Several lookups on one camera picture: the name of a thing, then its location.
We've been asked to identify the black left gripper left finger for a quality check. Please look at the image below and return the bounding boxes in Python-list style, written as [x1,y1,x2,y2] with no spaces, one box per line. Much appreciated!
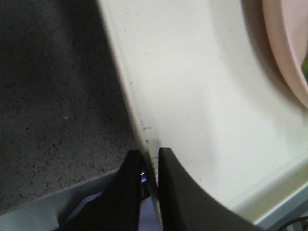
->
[58,150,142,231]

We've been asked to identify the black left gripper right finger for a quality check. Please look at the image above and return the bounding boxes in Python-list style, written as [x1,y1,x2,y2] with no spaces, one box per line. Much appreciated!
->
[158,148,260,231]

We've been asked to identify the white bear print tray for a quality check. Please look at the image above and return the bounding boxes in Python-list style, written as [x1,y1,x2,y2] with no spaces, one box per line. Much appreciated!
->
[97,0,308,229]

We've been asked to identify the green lettuce leaf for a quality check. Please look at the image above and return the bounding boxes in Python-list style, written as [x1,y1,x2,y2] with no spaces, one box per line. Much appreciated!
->
[301,61,308,82]

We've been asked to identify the pink round plate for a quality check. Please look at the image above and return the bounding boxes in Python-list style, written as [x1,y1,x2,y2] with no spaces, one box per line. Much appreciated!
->
[262,0,308,106]

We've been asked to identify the black drawer disinfection cabinet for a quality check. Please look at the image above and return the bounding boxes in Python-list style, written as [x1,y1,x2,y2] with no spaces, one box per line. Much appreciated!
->
[0,172,160,231]

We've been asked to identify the black right camera cable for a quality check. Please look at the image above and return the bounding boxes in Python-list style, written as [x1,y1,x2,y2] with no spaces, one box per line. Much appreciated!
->
[280,216,308,231]

